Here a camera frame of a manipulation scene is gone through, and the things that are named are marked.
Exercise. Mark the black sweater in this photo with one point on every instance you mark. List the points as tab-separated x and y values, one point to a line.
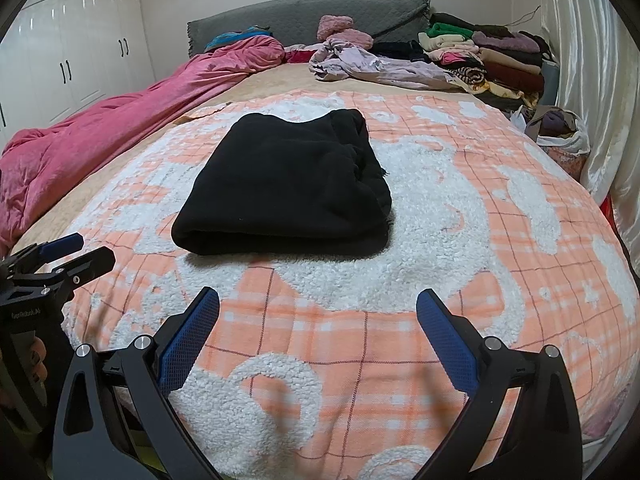
280	185

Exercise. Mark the pink fluffy pillow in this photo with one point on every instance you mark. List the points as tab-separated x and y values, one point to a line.
352	39

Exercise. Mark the pile of folded clothes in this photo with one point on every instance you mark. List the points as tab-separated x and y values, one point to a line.
505	77

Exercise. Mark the white plastic bag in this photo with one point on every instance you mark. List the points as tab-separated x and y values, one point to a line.
575	137

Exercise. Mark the orange white plaid blanket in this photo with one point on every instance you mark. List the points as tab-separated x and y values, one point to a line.
375	320

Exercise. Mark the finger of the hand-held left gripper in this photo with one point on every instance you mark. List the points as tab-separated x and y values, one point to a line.
62	244
90	262

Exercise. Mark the grey padded headboard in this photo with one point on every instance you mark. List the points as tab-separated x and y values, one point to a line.
300	17

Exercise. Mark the blue cloth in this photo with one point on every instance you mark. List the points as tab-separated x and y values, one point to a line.
225	37

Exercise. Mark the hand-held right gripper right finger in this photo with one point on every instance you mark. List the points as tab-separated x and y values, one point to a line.
447	345

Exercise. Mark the black folded garment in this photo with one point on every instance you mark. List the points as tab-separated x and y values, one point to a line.
397	50

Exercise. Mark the grey rolled mat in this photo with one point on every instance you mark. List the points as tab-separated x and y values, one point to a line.
550	85

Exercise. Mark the white satin curtain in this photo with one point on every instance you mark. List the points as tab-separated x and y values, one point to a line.
590	60

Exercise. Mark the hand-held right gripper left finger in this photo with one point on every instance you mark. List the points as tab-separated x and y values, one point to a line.
192	335

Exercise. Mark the white wardrobe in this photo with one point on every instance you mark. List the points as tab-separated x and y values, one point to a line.
75	45

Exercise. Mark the purple garment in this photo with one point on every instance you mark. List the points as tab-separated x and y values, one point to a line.
552	122

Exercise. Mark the pink quilt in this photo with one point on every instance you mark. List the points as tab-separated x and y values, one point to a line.
100	130

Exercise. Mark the dark red garment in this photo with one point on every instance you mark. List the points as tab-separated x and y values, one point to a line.
300	55

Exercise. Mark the lilac crumpled garment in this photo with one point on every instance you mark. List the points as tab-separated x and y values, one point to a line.
385	67

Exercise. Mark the pink fluffy garment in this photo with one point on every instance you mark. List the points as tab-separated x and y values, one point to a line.
335	26

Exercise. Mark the person's left hand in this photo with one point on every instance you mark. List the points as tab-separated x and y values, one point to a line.
37	360

